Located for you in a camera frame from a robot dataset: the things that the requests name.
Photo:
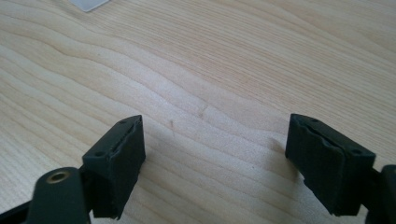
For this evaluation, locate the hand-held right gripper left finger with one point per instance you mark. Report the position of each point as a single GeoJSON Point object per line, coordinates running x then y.
{"type": "Point", "coordinates": [115, 168]}

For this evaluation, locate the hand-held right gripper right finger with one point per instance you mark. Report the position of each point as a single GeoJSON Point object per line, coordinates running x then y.
{"type": "Point", "coordinates": [327, 168]}

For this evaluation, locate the white sheet corner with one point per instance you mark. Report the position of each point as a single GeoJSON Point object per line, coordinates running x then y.
{"type": "Point", "coordinates": [88, 3]}

